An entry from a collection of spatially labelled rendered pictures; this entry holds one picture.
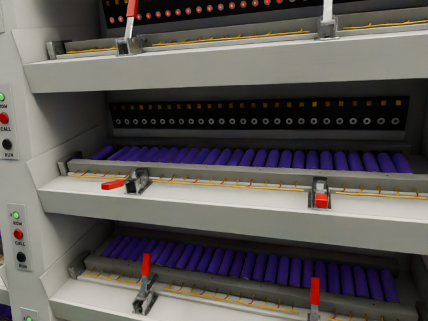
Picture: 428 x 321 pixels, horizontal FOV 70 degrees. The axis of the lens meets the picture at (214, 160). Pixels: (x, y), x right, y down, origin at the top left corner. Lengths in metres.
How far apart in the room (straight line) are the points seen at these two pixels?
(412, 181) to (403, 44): 0.17
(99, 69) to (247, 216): 0.29
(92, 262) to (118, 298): 0.10
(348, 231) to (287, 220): 0.07
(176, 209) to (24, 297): 0.37
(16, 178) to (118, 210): 0.20
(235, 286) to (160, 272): 0.14
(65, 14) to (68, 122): 0.20
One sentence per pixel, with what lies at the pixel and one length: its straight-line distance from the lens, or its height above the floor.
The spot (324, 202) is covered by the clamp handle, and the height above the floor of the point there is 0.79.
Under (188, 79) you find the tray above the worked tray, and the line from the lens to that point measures 0.42.
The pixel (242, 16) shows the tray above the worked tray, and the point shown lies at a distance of 0.59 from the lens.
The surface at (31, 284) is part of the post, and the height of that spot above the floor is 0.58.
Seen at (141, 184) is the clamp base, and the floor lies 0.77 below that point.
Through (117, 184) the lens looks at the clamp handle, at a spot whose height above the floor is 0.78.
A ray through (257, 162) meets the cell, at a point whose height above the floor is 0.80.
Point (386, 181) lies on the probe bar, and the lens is 0.45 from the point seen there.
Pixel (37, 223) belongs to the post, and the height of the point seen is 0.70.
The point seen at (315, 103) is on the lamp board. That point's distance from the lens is 0.54.
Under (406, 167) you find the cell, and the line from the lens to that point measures 0.49.
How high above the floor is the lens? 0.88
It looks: 9 degrees down
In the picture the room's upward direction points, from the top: 1 degrees counter-clockwise
